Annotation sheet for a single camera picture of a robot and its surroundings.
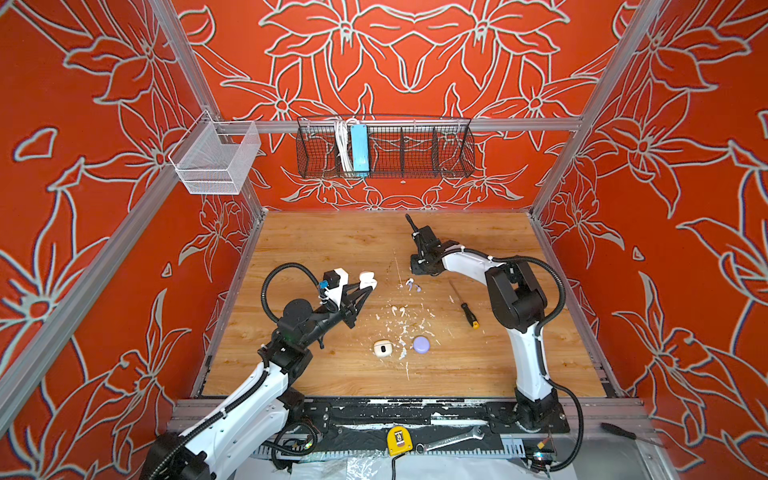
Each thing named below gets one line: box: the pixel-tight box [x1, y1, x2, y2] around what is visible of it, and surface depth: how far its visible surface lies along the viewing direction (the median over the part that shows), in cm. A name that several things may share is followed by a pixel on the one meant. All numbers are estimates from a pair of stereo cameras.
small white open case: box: [373, 339, 393, 358], surface depth 85 cm
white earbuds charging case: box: [359, 272, 377, 290], surface depth 73 cm
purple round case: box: [413, 336, 430, 354], surface depth 86 cm
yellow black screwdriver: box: [449, 280, 480, 329], surface depth 91 cm
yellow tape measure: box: [387, 426, 413, 457], surface depth 70 cm
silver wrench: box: [415, 426, 485, 454], surface depth 71 cm
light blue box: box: [350, 124, 370, 172], surface depth 92 cm
